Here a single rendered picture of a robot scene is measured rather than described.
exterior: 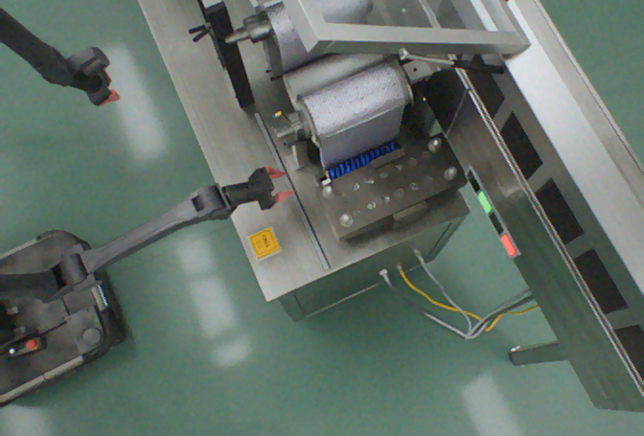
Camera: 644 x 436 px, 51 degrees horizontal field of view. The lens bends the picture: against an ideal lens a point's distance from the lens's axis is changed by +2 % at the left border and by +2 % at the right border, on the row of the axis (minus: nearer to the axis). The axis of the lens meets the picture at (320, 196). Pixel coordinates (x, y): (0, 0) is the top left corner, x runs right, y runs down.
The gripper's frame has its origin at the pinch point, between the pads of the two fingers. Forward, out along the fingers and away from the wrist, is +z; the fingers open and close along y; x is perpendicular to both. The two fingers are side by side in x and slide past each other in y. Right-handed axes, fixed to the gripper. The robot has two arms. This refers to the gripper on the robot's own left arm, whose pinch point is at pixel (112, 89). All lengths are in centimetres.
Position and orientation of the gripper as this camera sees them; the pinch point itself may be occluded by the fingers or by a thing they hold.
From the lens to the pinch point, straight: 206.2
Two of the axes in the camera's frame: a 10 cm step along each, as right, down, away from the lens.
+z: 2.8, 0.4, 9.6
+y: -4.6, -8.7, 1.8
